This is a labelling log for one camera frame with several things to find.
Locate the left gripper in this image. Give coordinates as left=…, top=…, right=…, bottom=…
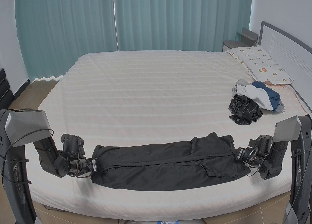
left=84, top=157, right=99, bottom=176

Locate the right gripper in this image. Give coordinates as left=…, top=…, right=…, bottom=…
left=235, top=146, right=257, bottom=166

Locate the black T-shirt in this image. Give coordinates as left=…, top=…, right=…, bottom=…
left=91, top=131, right=251, bottom=192

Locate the pile of clothes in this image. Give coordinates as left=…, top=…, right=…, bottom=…
left=232, top=79, right=286, bottom=113

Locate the bed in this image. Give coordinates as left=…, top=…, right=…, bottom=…
left=24, top=20, right=312, bottom=221

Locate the black shiny garment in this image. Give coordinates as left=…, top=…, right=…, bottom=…
left=228, top=94, right=264, bottom=126

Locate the white printed pillow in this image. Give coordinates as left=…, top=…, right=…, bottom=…
left=225, top=45, right=294, bottom=85

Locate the grey bedside table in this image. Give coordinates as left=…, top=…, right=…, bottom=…
left=223, top=28, right=259, bottom=53

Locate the blue-green curtain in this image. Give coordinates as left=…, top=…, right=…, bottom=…
left=113, top=0, right=253, bottom=53
left=15, top=0, right=120, bottom=82

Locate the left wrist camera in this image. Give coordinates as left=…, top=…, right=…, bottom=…
left=77, top=137, right=86, bottom=156

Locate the black cable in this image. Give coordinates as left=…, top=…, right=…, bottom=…
left=43, top=205, right=68, bottom=213
left=4, top=128, right=54, bottom=162

